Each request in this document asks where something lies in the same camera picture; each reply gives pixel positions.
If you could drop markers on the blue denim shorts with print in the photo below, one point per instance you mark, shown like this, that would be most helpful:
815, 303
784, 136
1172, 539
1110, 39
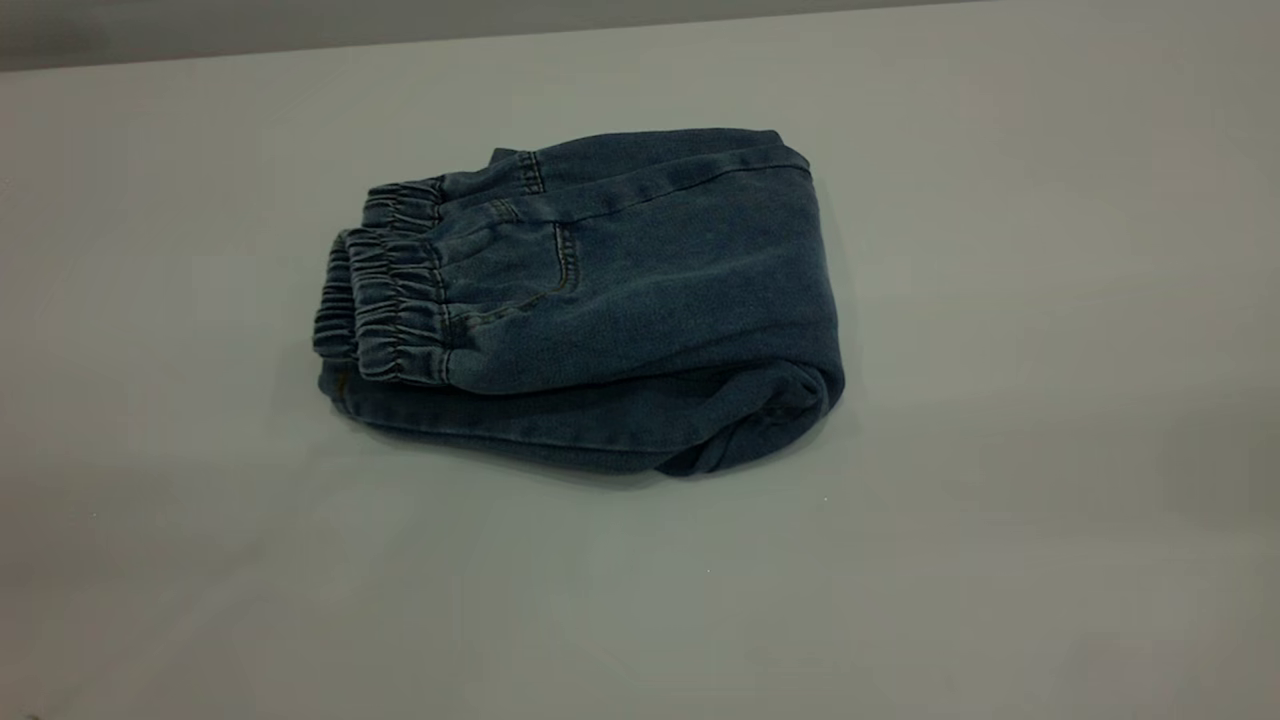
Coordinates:
650, 300

